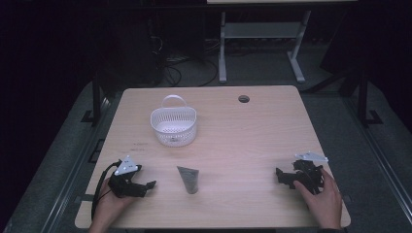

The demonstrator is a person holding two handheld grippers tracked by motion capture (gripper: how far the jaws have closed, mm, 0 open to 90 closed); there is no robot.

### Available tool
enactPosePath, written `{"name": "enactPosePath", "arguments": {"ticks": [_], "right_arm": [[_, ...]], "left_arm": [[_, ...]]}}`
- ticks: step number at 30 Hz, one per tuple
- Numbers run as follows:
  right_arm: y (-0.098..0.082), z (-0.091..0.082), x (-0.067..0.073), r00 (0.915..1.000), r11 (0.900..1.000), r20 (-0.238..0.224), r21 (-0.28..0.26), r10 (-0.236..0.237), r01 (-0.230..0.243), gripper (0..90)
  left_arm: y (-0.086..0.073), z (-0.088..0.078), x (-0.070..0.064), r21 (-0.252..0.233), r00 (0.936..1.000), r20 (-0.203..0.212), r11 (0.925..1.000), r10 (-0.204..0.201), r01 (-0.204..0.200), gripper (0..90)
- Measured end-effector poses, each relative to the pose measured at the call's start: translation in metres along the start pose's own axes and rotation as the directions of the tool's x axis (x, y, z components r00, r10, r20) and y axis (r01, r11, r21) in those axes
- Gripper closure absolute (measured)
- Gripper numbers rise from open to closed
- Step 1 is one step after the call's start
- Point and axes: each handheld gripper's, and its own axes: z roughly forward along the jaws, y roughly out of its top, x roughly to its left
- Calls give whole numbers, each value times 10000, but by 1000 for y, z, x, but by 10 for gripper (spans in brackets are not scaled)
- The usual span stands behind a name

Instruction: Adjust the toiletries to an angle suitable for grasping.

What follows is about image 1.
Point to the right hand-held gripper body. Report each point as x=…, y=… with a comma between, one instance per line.
x=309, y=171

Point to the grey squeeze tube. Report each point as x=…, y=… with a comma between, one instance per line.
x=190, y=179

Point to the person's left hand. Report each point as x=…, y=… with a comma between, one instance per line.
x=108, y=207

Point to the white plastic basket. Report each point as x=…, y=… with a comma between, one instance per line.
x=174, y=124

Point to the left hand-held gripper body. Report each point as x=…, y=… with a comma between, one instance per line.
x=124, y=186

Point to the grey metal floor rail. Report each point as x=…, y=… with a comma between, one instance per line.
x=69, y=181
x=380, y=161

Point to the white metal desk frame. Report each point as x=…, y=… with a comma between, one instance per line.
x=260, y=29

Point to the black metal stand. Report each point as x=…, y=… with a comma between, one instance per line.
x=96, y=100
x=363, y=100

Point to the person's right hand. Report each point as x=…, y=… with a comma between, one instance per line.
x=324, y=200

